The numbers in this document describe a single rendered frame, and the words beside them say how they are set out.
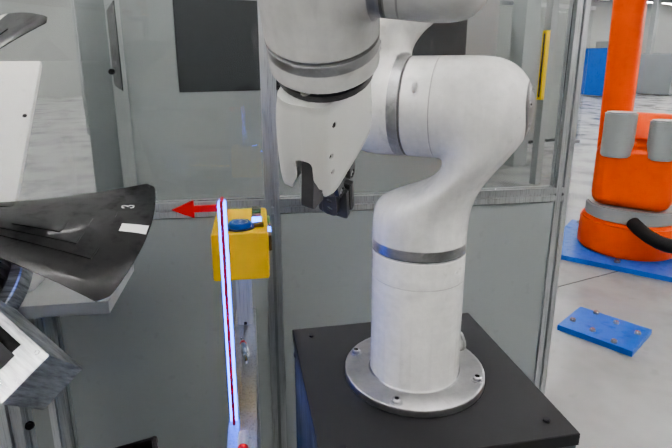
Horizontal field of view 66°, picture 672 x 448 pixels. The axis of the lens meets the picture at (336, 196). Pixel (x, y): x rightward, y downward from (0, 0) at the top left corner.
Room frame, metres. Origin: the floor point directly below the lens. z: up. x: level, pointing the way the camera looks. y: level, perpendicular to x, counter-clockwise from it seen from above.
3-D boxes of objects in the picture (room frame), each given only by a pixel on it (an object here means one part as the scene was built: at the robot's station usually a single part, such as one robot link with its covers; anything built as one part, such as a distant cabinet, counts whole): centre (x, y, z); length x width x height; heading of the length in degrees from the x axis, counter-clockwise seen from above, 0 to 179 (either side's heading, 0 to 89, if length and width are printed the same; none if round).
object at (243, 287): (0.93, 0.18, 0.92); 0.03 x 0.03 x 0.12; 9
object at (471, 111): (0.62, -0.14, 1.25); 0.19 x 0.12 x 0.24; 66
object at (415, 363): (0.63, -0.11, 1.04); 0.19 x 0.19 x 0.18
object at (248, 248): (0.93, 0.18, 1.02); 0.16 x 0.10 x 0.11; 9
